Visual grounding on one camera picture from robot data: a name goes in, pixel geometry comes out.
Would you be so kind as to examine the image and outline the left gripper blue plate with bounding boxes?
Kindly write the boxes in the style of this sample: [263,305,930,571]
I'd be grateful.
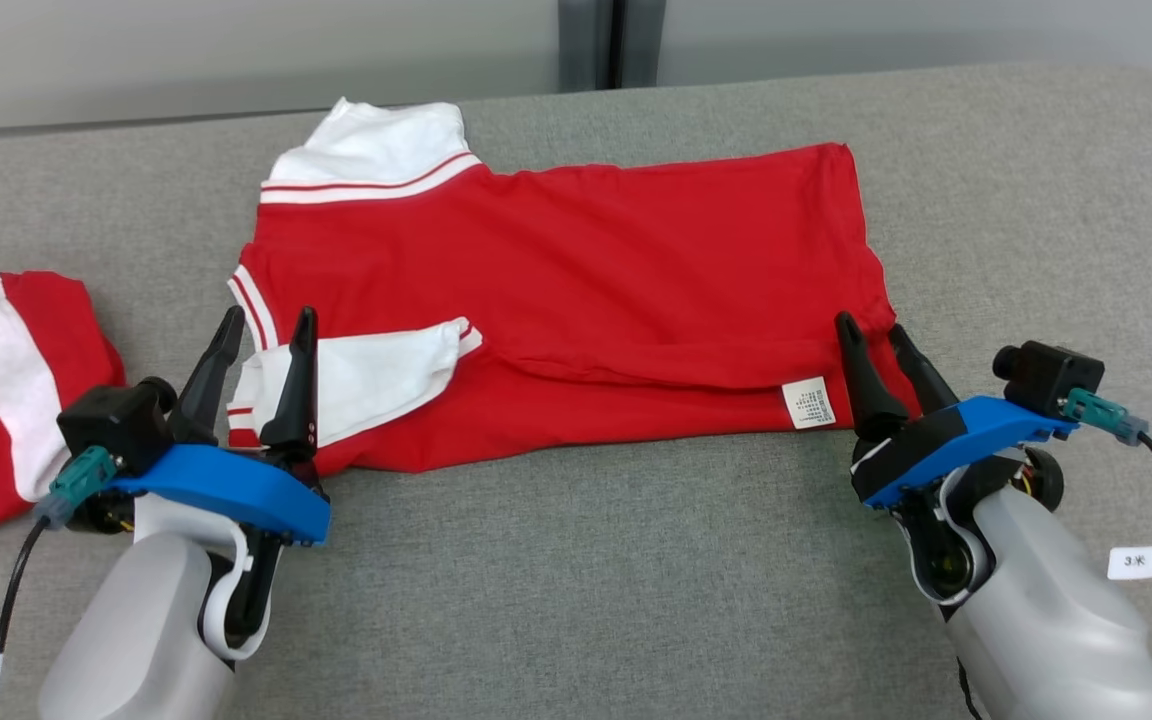
[111,306,332,546]

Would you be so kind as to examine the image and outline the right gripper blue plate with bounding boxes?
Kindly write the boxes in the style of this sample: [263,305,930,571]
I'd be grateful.
[834,311,1079,511]

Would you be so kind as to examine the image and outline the red shirt white collar sleeves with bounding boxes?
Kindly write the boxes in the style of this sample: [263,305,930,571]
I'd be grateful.
[226,97,922,477]

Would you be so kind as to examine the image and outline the black cable teal plug left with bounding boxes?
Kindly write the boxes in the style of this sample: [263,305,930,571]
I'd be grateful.
[0,445,122,720]

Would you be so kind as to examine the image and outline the white tag on right cable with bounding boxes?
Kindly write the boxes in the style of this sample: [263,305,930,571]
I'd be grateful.
[1107,543,1152,581]

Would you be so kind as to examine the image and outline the grey partition post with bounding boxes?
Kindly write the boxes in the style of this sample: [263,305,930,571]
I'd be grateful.
[558,0,667,91]

